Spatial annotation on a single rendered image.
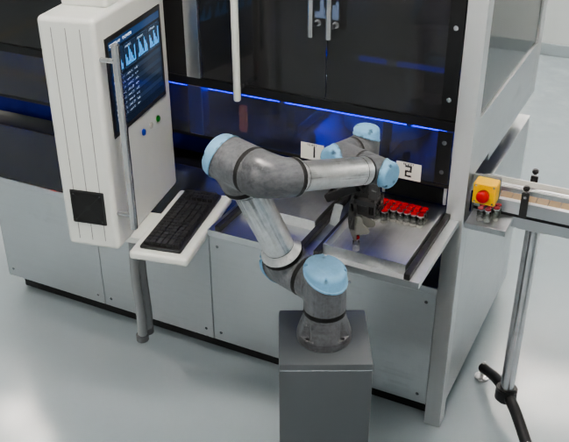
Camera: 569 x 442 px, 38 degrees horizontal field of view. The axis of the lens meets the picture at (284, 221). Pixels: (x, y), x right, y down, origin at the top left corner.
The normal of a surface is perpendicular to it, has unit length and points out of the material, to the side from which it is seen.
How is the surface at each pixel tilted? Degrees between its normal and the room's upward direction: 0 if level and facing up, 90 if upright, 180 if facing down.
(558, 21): 90
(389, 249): 0
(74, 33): 90
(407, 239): 0
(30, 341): 0
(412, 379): 90
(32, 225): 90
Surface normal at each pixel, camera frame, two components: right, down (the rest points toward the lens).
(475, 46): -0.44, 0.44
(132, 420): 0.00, -0.87
